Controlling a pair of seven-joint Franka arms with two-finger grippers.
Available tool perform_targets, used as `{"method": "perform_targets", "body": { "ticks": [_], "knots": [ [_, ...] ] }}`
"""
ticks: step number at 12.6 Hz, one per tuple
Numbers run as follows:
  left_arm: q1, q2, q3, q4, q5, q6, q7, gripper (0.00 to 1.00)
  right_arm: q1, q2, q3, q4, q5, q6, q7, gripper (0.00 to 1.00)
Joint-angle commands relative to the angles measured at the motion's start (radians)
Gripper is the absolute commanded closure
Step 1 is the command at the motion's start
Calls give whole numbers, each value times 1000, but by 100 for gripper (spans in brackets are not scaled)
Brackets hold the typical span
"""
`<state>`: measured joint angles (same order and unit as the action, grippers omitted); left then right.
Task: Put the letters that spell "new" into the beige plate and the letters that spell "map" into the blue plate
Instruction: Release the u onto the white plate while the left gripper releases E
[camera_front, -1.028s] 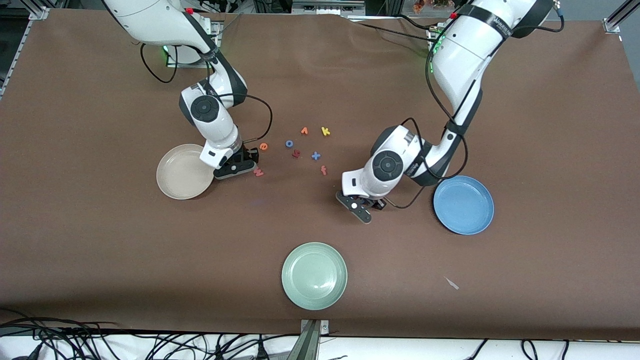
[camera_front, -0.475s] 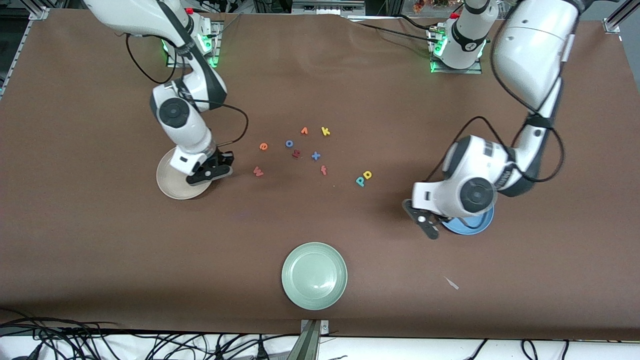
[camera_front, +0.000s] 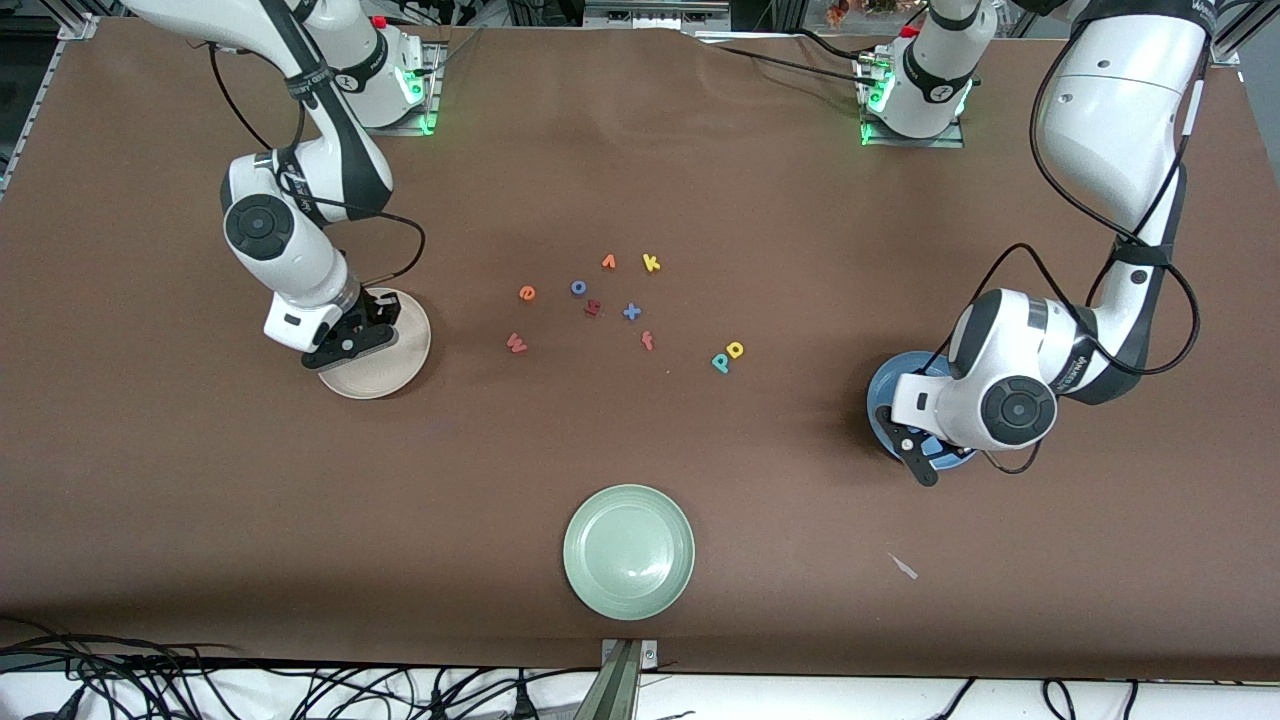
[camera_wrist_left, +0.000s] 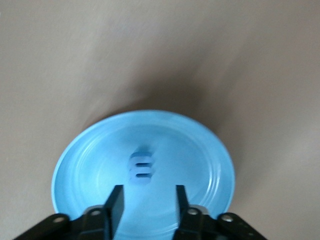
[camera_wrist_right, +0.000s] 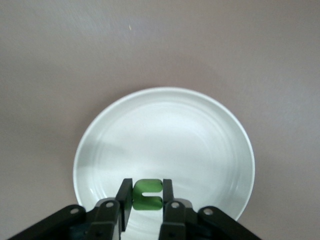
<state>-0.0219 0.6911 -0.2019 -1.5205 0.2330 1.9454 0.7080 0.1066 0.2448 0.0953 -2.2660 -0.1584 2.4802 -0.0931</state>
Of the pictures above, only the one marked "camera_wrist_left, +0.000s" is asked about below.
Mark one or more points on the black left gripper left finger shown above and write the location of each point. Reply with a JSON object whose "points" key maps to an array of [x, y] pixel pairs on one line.
{"points": [[116, 207]]}

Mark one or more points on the blue round plate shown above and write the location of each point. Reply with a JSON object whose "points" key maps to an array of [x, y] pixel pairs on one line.
{"points": [[187, 155]]}

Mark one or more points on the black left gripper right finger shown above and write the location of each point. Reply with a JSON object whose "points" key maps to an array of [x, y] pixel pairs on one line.
{"points": [[182, 207]]}

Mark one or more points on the brown table cover sheet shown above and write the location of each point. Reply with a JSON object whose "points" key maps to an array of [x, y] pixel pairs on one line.
{"points": [[75, 50]]}

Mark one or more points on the blue letter m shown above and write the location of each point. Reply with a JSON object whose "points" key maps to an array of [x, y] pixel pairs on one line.
{"points": [[141, 157]]}

